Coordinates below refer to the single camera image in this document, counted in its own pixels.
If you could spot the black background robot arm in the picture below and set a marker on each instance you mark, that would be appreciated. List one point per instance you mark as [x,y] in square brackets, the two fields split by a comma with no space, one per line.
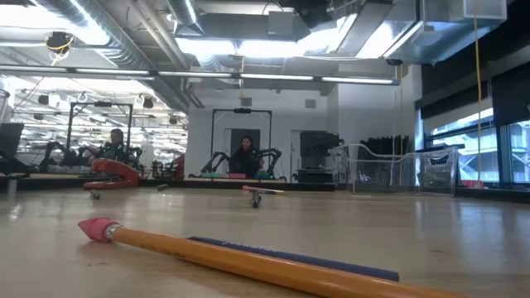
[217,157]
[271,156]

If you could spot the red stapler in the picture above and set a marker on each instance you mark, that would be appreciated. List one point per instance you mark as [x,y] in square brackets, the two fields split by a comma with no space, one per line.
[120,169]

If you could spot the black ceiling-mounted device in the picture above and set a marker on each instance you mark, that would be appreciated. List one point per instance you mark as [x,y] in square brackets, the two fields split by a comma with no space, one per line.
[59,41]

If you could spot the black cabinet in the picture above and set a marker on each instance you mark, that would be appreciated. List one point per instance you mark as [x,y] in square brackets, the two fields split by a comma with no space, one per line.
[316,145]

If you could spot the long linear light fixture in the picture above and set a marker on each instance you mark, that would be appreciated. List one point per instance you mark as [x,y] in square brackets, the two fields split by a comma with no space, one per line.
[194,74]

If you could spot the black background station frame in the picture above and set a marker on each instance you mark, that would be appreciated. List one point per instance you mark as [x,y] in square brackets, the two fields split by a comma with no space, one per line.
[101,104]
[242,110]

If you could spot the black monitor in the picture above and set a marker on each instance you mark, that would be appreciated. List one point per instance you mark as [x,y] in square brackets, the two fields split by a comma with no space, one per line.
[10,138]

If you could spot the yellow pencil pink eraser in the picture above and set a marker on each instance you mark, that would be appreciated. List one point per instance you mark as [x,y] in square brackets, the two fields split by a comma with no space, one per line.
[269,191]
[248,265]

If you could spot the black storage rack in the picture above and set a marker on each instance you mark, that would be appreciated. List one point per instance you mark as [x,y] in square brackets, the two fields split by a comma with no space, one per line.
[385,145]

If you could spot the black pen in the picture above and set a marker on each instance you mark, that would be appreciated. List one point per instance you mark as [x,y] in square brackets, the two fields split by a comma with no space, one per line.
[162,187]

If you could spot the person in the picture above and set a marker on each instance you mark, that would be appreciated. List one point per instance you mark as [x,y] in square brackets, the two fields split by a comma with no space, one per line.
[115,149]
[245,161]

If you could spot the small dark cylindrical item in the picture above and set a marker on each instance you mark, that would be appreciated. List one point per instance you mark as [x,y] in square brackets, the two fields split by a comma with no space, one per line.
[95,194]

